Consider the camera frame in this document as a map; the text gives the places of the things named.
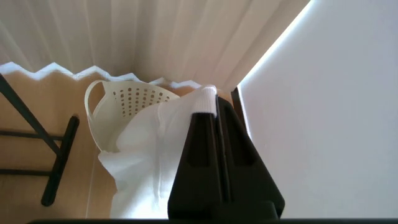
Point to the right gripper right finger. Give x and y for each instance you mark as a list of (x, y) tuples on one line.
[(255, 186)]

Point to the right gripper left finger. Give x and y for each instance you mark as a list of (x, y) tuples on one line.
[(196, 186)]

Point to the white garment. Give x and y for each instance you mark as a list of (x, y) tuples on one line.
[(143, 155)]

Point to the white laundry basket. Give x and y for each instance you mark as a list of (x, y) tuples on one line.
[(105, 124)]

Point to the black clothes rack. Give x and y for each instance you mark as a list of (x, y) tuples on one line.
[(59, 161)]

